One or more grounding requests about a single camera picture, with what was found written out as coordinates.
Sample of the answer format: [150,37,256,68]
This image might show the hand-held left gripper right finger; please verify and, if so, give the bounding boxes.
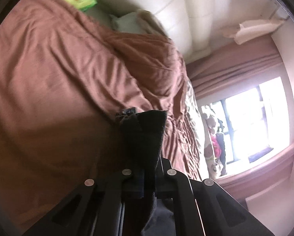
[155,158,274,236]

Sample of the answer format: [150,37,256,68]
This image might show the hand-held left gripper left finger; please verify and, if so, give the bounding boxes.
[21,168,139,236]

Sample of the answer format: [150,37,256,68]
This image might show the black pants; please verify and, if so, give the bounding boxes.
[115,109,168,230]

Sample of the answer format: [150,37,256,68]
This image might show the printed beige cushion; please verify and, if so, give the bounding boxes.
[203,143,223,180]

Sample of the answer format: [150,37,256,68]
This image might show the pink plush toy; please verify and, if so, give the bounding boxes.
[211,133,222,158]

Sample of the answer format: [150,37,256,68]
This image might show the beige duvet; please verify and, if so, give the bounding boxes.
[185,81,206,177]

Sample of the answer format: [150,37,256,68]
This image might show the black plush toy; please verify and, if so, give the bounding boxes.
[216,118,226,174]

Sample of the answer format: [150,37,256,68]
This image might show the white brown plush toy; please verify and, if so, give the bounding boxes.
[203,107,217,131]

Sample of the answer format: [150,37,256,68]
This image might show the pink curtain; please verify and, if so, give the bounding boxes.
[211,144,294,199]
[186,36,285,104]

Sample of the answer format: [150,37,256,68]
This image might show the dark cloth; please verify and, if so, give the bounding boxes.
[249,147,274,163]

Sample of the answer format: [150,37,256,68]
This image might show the brown bed sheet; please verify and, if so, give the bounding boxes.
[0,0,204,227]

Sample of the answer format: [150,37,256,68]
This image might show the white pillow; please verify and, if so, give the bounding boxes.
[110,10,159,33]

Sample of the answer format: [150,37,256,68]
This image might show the cream leather headboard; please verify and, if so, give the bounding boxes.
[95,0,236,62]

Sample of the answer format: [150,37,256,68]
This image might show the cream hanging cloth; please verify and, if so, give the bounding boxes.
[221,17,288,45]

